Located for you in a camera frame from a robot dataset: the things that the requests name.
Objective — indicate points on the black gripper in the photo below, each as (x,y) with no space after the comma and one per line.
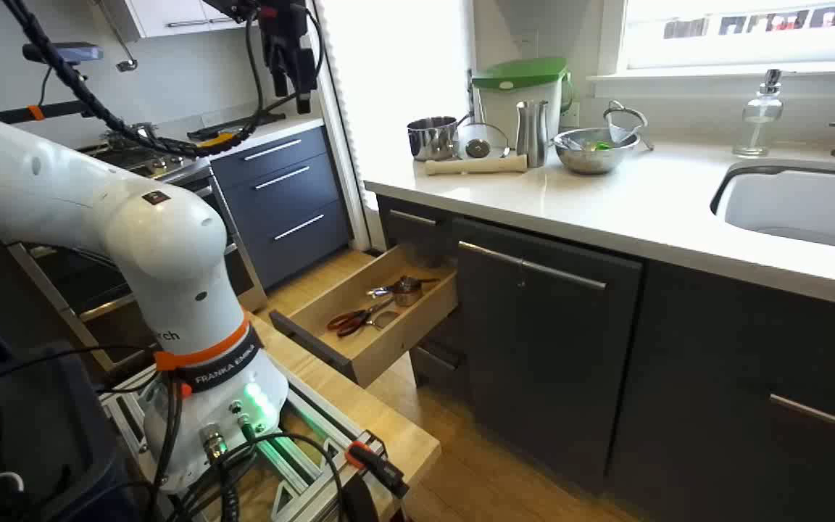
(288,34)

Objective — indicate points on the light wooden rolling pin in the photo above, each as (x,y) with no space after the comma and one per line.
(475,167)

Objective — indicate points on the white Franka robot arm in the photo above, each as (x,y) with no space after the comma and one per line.
(100,214)

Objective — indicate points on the blue drawer cabinet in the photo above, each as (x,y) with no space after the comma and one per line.
(282,204)

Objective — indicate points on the open wooden drawer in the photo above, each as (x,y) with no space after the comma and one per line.
(377,353)

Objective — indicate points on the dark cabinet drawer fronts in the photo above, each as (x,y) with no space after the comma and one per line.
(755,408)

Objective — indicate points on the white glass door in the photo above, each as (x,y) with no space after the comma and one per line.
(397,88)

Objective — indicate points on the stainless steel pot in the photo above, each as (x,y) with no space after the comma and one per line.
(432,138)

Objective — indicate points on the black stove top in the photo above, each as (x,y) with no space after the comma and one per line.
(142,160)

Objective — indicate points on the glass pot lid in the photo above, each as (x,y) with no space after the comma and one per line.
(482,144)

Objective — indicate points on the white container green lid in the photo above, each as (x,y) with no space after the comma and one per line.
(523,90)

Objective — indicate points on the dark kitchen utensil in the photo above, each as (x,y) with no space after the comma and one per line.
(404,288)

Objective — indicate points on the tall steel canister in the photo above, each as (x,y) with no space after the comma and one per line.
(532,134)

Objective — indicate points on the metal mixing bowl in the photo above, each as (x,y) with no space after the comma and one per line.
(585,156)

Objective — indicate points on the wooden platform board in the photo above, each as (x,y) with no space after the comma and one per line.
(377,417)

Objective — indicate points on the dark plastic bin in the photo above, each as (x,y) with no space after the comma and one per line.
(40,436)

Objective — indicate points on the clear soap dispenser bottle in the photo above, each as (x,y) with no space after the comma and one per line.
(761,118)

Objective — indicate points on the white kitchen sink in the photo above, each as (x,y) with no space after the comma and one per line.
(804,208)

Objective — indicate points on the grey camera on stand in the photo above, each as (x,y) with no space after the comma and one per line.
(58,54)

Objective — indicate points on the black camera stand bar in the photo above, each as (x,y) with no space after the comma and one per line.
(30,111)

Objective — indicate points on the aluminium base frame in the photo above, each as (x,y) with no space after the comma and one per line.
(290,466)

